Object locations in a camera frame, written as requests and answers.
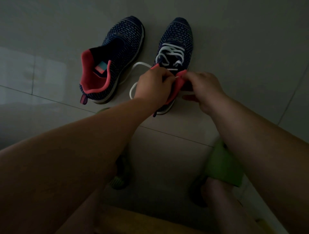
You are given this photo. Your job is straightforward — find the person's left hand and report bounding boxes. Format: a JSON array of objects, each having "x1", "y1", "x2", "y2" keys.
[{"x1": 134, "y1": 67, "x2": 176, "y2": 109}]

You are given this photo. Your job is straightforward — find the person's right hand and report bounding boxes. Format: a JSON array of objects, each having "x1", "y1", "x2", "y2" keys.
[{"x1": 181, "y1": 71, "x2": 229, "y2": 116}]

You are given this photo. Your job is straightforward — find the white shoelace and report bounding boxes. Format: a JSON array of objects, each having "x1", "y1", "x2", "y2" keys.
[{"x1": 119, "y1": 43, "x2": 186, "y2": 100}]

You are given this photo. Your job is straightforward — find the blue knit sneaker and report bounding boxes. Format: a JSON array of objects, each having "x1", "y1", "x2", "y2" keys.
[
  {"x1": 149, "y1": 17, "x2": 193, "y2": 118},
  {"x1": 79, "y1": 15, "x2": 146, "y2": 105}
]

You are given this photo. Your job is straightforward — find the person's right forearm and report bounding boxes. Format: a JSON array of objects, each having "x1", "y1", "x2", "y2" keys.
[{"x1": 210, "y1": 96, "x2": 309, "y2": 234}]

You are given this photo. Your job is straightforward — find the person's left forearm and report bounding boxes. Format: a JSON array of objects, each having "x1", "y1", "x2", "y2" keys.
[{"x1": 0, "y1": 97, "x2": 160, "y2": 234}]

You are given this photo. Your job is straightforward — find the person's right leg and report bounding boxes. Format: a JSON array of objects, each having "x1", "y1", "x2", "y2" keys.
[{"x1": 201, "y1": 178, "x2": 264, "y2": 234}]

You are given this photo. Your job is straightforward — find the person's leg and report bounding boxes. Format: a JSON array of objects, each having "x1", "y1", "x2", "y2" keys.
[
  {"x1": 201, "y1": 178, "x2": 264, "y2": 234},
  {"x1": 55, "y1": 185, "x2": 107, "y2": 234}
]

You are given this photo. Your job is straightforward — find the person's left leg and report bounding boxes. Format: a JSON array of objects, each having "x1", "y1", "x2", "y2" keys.
[{"x1": 55, "y1": 185, "x2": 107, "y2": 234}]

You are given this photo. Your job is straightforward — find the green foam slipper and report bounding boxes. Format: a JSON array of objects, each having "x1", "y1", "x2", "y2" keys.
[
  {"x1": 189, "y1": 139, "x2": 244, "y2": 208},
  {"x1": 95, "y1": 107, "x2": 132, "y2": 190}
]

